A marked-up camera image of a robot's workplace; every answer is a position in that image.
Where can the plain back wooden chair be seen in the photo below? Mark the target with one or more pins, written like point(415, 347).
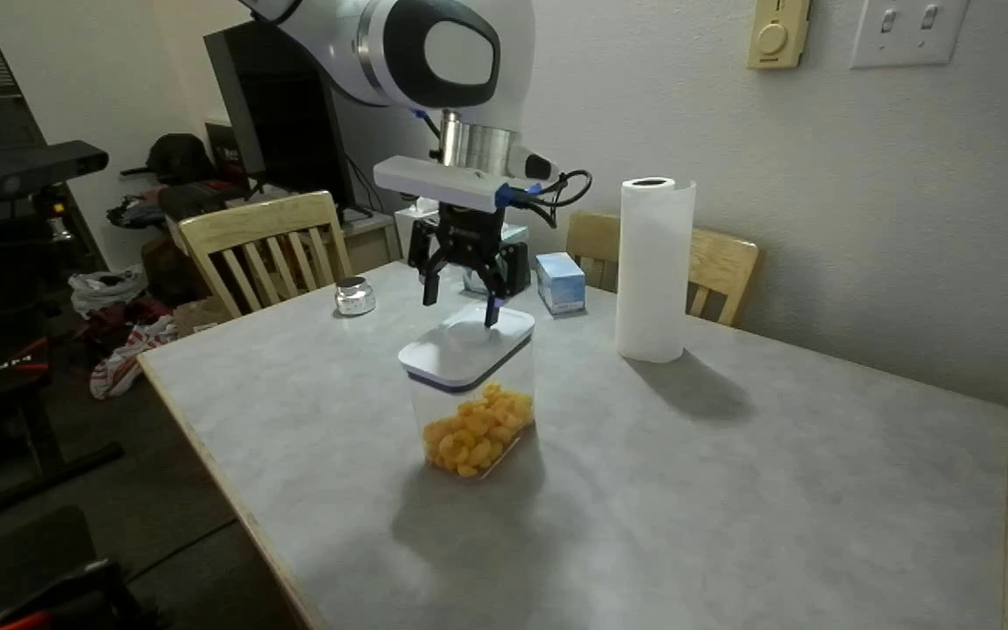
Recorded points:
point(722, 263)

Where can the clear plastic container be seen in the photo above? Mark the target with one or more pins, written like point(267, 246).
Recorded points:
point(474, 407)

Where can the white container lid with button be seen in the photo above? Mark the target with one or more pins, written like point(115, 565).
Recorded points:
point(464, 347)

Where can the black bag with red trim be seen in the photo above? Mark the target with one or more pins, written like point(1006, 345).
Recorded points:
point(72, 596)

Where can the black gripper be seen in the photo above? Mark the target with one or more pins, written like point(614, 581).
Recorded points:
point(474, 233)

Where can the white paper towel roll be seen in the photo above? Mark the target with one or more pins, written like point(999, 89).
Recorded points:
point(653, 266)

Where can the black monitor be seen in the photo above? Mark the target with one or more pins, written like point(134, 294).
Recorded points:
point(278, 117)

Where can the black camera bar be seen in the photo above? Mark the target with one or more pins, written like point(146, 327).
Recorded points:
point(33, 164)

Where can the small blue box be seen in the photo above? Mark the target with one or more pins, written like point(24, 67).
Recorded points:
point(563, 282)

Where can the translucent white box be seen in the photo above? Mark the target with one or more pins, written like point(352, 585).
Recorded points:
point(411, 215)

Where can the round silver metal tin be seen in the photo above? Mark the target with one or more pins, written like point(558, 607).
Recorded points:
point(355, 298)

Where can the pile of clothes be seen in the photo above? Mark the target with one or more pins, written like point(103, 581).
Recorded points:
point(121, 334)

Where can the white light switch plate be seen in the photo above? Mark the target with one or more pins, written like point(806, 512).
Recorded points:
point(913, 29)

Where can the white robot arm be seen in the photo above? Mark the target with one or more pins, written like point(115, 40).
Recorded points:
point(411, 47)

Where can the beige wall thermostat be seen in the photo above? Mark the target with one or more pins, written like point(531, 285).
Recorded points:
point(779, 32)

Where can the black stand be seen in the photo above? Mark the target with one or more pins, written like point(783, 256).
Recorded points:
point(17, 350)

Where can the yellow snack pieces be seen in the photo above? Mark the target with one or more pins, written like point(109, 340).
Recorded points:
point(478, 428)

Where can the black cap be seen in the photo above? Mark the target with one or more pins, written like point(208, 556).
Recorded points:
point(177, 156)

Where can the wooden slat back chair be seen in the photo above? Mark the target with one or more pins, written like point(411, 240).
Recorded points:
point(263, 227)

